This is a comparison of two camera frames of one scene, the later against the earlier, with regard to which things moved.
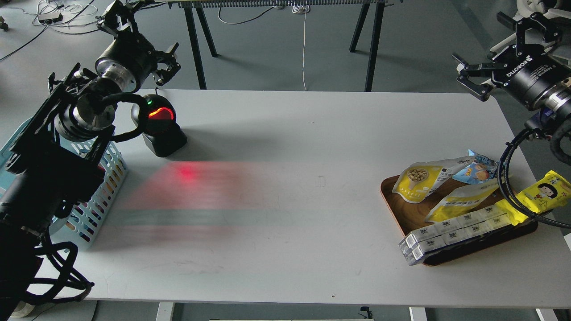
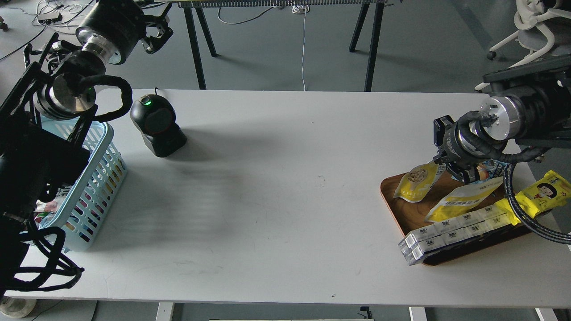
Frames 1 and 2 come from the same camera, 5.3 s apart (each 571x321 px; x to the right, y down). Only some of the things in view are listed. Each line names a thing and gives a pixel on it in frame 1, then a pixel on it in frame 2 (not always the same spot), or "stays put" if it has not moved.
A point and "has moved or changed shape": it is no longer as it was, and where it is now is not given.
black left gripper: x=128 y=59 to x=113 y=30
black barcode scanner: x=155 y=117 stays put
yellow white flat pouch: x=465 y=200 stays put
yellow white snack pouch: x=420 y=181 has moved or changed shape
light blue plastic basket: x=79 y=223 stays put
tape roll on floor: x=22 y=310 stays put
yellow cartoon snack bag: x=552 y=191 stays put
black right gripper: x=532 y=78 to x=465 y=147
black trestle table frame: x=200 y=12 stays put
